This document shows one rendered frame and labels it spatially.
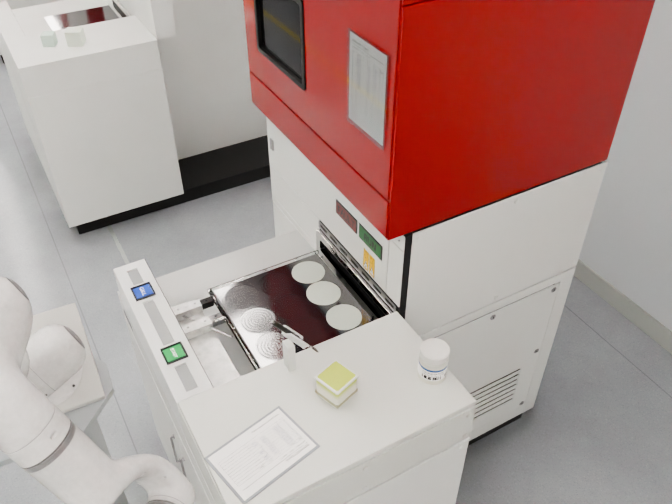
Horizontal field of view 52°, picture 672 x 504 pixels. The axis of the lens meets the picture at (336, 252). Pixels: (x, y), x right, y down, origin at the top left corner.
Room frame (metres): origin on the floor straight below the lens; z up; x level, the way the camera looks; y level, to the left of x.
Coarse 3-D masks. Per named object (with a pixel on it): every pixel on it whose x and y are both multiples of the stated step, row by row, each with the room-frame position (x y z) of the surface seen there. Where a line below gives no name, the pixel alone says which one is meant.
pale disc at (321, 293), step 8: (312, 288) 1.46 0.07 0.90; (320, 288) 1.46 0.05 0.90; (328, 288) 1.46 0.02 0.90; (336, 288) 1.46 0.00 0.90; (312, 296) 1.42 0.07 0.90; (320, 296) 1.43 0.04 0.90; (328, 296) 1.43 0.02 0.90; (336, 296) 1.43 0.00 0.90; (320, 304) 1.39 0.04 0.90; (328, 304) 1.39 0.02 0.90
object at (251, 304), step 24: (288, 264) 1.57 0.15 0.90; (240, 288) 1.46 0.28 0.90; (264, 288) 1.46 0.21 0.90; (288, 288) 1.46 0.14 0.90; (240, 312) 1.36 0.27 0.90; (264, 312) 1.36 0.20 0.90; (288, 312) 1.36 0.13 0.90; (312, 312) 1.36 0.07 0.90; (264, 336) 1.27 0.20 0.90; (312, 336) 1.27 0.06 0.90; (264, 360) 1.18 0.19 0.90
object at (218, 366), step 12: (180, 324) 1.33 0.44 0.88; (204, 336) 1.29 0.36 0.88; (216, 336) 1.29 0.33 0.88; (204, 348) 1.24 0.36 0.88; (216, 348) 1.24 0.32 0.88; (204, 360) 1.20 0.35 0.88; (216, 360) 1.20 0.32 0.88; (228, 360) 1.20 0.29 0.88; (216, 372) 1.16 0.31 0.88; (228, 372) 1.16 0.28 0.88; (216, 384) 1.12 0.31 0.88
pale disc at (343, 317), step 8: (344, 304) 1.39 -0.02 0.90; (328, 312) 1.36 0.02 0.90; (336, 312) 1.36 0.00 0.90; (344, 312) 1.36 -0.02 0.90; (352, 312) 1.36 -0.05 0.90; (360, 312) 1.36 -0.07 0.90; (328, 320) 1.33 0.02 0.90; (336, 320) 1.33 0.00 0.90; (344, 320) 1.33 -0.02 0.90; (352, 320) 1.33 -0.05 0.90; (360, 320) 1.33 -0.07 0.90; (336, 328) 1.30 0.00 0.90; (344, 328) 1.30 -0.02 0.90; (352, 328) 1.30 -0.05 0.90
